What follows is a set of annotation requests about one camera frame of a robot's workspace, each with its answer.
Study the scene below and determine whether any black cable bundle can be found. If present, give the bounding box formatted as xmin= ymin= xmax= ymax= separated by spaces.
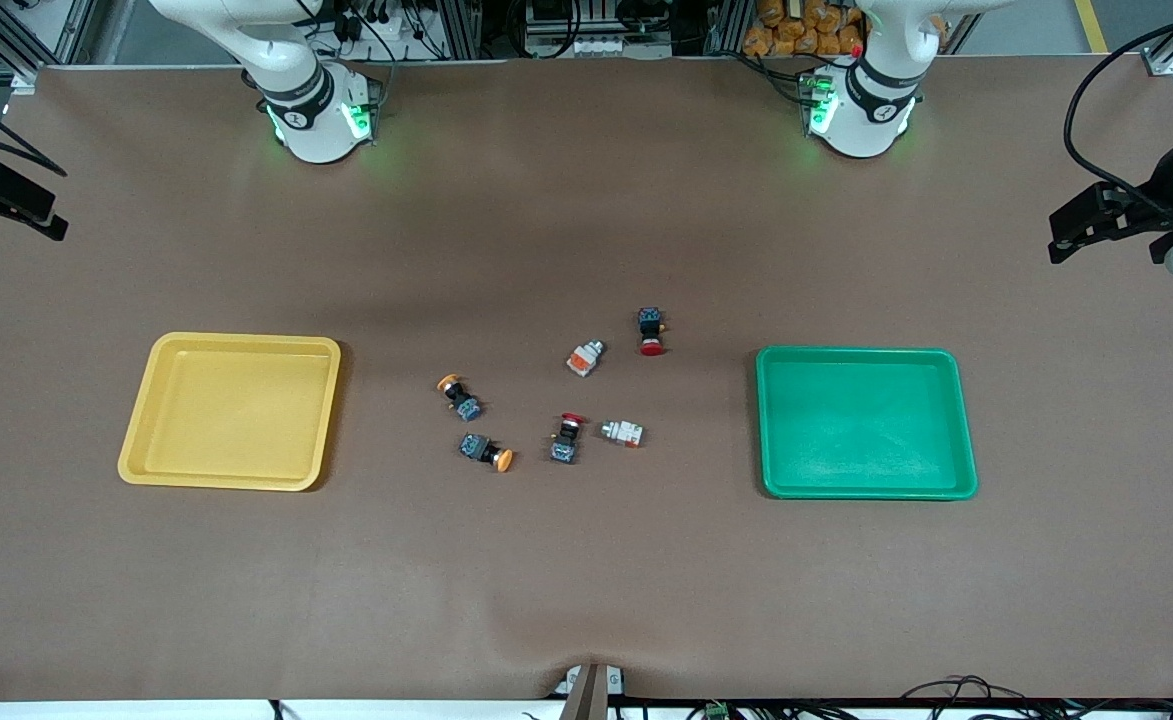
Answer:
xmin=896 ymin=675 xmax=1052 ymax=720

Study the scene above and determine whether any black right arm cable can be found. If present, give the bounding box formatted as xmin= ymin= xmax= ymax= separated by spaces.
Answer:
xmin=0 ymin=85 xmax=69 ymax=179

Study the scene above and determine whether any orange-capped push button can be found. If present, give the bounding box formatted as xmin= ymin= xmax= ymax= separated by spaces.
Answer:
xmin=459 ymin=433 xmax=514 ymax=473
xmin=437 ymin=374 xmax=482 ymax=422

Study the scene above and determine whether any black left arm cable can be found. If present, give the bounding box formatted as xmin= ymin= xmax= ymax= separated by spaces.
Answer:
xmin=1063 ymin=5 xmax=1173 ymax=206

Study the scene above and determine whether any brown table mat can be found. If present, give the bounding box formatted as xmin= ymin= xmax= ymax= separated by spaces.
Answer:
xmin=0 ymin=55 xmax=1173 ymax=703

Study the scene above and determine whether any green plastic tray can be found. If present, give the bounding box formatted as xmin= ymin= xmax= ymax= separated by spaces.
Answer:
xmin=755 ymin=346 xmax=979 ymax=501

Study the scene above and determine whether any metal table edge bracket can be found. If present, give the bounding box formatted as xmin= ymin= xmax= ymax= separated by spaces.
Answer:
xmin=556 ymin=663 xmax=626 ymax=720

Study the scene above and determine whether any yellow plastic tray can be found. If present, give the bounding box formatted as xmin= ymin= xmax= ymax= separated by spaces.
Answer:
xmin=117 ymin=332 xmax=342 ymax=492

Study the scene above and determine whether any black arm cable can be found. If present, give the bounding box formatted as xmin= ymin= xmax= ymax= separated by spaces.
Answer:
xmin=0 ymin=85 xmax=69 ymax=179
xmin=1063 ymin=5 xmax=1173 ymax=206

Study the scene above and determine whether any white power strip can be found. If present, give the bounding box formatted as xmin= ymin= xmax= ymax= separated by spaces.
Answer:
xmin=524 ymin=35 xmax=675 ymax=59

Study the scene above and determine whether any pile of orange bags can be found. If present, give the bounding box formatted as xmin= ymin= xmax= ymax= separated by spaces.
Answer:
xmin=743 ymin=0 xmax=867 ymax=58

